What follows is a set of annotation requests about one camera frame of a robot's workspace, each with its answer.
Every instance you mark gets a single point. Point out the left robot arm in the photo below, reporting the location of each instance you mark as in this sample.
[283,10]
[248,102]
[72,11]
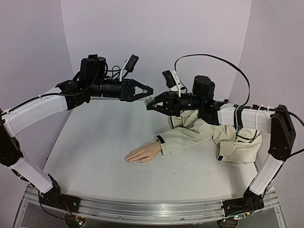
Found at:
[90,81]

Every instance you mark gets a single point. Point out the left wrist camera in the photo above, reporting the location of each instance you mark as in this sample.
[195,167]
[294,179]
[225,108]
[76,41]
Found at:
[128,67]

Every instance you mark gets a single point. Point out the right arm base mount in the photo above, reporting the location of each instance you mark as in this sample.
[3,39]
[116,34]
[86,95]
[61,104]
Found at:
[249,203]

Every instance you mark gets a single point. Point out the clear nail polish bottle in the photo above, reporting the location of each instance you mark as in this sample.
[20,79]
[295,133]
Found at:
[149,100]

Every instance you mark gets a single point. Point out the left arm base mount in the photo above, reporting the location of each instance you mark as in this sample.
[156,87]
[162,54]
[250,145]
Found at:
[56,199]

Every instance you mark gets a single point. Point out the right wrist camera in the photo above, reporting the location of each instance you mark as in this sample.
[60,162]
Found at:
[172,80]

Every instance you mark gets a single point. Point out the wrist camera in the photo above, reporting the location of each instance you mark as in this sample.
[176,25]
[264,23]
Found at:
[128,67]
[172,80]

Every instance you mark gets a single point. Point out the aluminium front rail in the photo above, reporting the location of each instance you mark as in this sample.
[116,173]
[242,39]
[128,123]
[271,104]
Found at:
[176,213]

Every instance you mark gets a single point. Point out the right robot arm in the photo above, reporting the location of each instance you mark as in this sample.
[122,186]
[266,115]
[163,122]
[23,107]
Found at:
[274,121]

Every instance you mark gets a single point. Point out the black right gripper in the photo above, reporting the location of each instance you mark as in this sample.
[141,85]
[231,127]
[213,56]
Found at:
[176,103]

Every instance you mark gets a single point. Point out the beige jacket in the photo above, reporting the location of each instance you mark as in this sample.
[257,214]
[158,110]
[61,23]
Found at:
[189,130]

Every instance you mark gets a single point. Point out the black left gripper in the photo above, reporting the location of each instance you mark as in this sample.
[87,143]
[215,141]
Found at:
[129,85]

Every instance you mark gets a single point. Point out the mannequin hand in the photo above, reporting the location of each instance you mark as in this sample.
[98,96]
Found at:
[145,153]

